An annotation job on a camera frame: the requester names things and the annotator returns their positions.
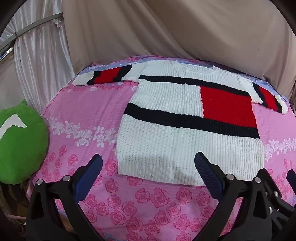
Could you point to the white satin curtain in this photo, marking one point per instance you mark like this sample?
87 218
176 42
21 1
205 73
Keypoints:
44 58

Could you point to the white red black knit sweater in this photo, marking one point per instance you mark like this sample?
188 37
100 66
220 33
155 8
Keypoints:
175 143

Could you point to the beige draped cloth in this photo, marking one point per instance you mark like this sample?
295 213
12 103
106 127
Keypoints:
185 30

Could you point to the pink floral bedsheet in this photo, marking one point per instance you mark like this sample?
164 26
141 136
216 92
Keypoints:
87 111

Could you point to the green plush pillow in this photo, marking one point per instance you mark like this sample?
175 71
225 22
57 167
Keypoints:
22 148

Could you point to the curved metal rod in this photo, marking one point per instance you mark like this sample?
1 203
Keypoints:
34 26

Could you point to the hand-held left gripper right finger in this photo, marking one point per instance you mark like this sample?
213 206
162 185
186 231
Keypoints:
207 171

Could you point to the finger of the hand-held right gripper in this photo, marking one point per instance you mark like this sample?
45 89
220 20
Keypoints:
291 178
276 201

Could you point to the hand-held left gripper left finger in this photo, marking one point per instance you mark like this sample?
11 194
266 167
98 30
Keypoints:
91 170

